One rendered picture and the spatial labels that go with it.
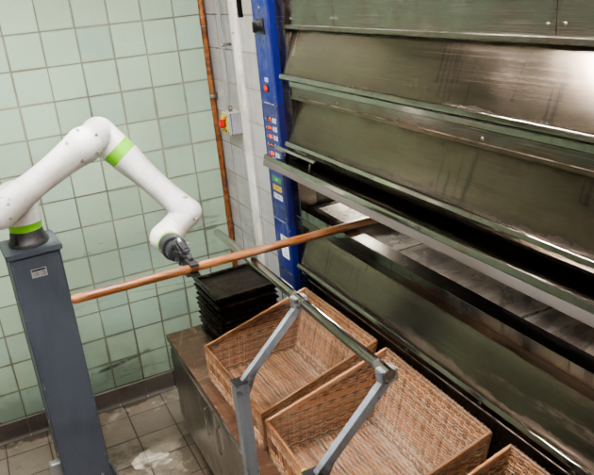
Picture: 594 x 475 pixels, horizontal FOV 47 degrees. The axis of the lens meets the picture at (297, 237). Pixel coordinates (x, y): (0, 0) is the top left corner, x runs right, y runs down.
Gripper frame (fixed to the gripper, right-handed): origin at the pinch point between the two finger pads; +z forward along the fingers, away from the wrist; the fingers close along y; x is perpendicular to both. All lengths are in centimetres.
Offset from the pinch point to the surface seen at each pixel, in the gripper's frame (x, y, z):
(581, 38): -59, -71, 104
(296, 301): -19.7, 2.9, 38.3
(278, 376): -31, 61, -12
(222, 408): -4, 61, -6
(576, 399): -59, 13, 108
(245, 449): 2, 47, 39
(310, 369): -44, 61, -9
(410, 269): -58, 1, 42
